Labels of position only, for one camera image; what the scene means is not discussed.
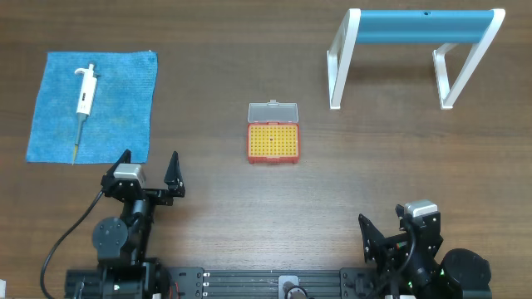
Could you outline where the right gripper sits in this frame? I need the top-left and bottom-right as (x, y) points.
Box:
(357, 203), (444, 266)

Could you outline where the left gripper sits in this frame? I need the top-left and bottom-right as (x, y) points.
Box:
(100, 149), (186, 207)

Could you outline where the white pipette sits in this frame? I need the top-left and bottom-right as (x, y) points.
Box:
(71, 61), (101, 166)

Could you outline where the blue cloth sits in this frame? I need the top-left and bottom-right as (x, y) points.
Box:
(25, 50), (159, 165)

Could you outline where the red and yellow tip box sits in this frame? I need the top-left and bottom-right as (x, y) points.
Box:
(246, 99), (301, 166)

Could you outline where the white and blue stand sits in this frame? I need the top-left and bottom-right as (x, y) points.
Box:
(326, 7), (507, 111)

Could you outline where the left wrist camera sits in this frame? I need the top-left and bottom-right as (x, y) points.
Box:
(111, 163), (147, 189)

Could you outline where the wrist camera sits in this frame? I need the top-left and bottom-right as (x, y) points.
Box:
(111, 163), (147, 189)
(403, 199), (440, 219)

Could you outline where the black cable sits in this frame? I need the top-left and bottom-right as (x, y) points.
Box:
(40, 189), (105, 299)
(365, 218), (418, 299)

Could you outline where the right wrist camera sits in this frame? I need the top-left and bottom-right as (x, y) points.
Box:
(403, 199), (440, 219)

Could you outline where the mounting rail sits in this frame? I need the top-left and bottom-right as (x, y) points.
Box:
(65, 267), (387, 299)

